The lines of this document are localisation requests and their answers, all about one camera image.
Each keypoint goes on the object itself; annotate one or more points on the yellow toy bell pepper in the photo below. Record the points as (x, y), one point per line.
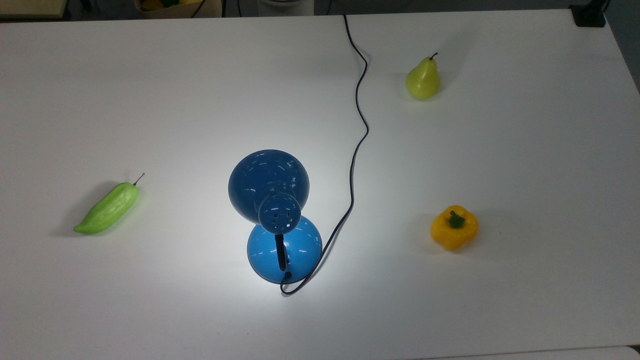
(454, 231)

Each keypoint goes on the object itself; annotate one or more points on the green chili pepper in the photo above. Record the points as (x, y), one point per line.
(107, 211)

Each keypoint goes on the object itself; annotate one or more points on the yellow toy fruit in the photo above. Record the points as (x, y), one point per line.
(151, 4)

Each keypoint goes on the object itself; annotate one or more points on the beige storage box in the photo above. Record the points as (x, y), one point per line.
(175, 12)

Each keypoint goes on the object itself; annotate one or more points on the green toy pear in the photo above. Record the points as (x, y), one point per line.
(423, 82)

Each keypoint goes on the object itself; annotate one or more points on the blue desk lamp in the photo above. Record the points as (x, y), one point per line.
(270, 185)

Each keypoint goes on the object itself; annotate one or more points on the wooden furniture board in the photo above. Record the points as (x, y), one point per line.
(30, 7)

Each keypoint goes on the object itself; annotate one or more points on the black table clamp mount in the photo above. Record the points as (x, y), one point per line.
(589, 15)

